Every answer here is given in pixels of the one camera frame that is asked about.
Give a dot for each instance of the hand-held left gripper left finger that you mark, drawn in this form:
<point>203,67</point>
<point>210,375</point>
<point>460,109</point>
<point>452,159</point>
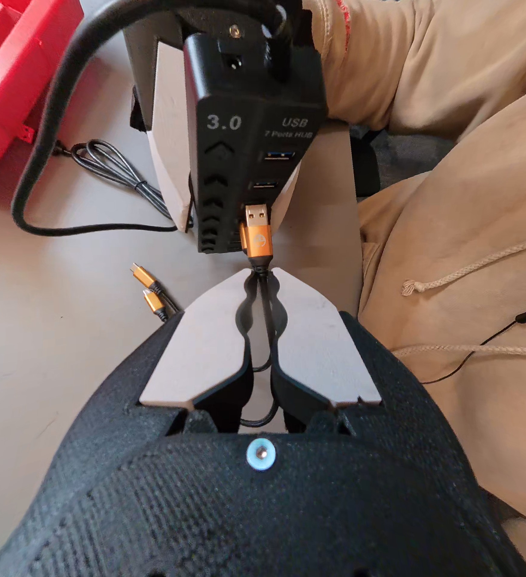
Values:
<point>199,351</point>

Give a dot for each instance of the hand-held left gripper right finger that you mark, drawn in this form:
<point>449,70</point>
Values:
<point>326,356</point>

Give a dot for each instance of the small red plastic bin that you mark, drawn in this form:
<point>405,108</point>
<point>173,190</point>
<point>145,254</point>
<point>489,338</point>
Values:
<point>10,90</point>

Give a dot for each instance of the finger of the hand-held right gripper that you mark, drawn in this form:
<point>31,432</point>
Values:
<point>172,135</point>
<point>337,130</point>

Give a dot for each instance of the person's right forearm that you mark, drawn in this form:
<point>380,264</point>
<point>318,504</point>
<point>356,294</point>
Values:
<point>380,67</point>

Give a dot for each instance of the black multi-port usb hub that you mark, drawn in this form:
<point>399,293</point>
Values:
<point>231,135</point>

